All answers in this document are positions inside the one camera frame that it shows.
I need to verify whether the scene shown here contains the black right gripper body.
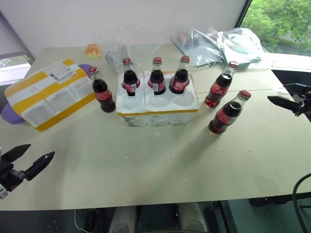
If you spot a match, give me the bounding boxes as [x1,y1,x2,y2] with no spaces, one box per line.
[293,93,311,122]

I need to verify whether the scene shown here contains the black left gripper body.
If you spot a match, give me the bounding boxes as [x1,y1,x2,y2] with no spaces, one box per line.
[0,161,26,193]

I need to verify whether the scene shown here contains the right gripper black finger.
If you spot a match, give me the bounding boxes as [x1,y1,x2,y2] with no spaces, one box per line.
[283,83,311,96]
[267,96,301,117]

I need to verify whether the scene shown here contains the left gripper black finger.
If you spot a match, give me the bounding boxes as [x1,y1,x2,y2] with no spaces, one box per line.
[0,144,32,163]
[23,151,55,182]

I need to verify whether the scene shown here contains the glass cola bottle red cap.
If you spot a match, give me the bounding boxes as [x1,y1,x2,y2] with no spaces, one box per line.
[208,90,252,136]
[205,61,239,109]
[88,67,117,114]
[121,58,141,97]
[148,57,167,96]
[169,55,191,95]

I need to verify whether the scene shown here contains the white styrofoam bottle tray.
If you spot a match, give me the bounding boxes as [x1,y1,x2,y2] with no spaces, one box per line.
[116,70,200,128]

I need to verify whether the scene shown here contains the purple round plate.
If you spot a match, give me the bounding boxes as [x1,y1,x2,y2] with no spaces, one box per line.
[1,64,92,125]

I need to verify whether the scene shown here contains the clear plastic bags pile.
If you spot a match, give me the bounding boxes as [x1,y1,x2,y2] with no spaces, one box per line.
[170,28,225,68]

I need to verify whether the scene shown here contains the grey rounded shape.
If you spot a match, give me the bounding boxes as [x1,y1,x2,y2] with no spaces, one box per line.
[107,206,138,233]

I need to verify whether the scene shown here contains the orange bun in bag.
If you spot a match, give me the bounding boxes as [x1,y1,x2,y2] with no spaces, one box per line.
[84,43,103,59]

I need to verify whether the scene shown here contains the clear plastic bag with cans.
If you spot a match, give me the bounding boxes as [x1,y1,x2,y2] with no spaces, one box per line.
[93,26,144,74]

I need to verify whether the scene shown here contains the thin white cable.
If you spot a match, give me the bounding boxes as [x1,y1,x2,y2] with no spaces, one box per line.
[73,209,84,231]

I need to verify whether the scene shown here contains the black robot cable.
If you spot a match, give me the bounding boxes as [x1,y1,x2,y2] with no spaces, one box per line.
[292,172,311,233]

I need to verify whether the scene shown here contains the dark window frame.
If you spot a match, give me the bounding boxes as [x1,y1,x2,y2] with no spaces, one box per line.
[0,10,36,67]
[234,0,254,29]

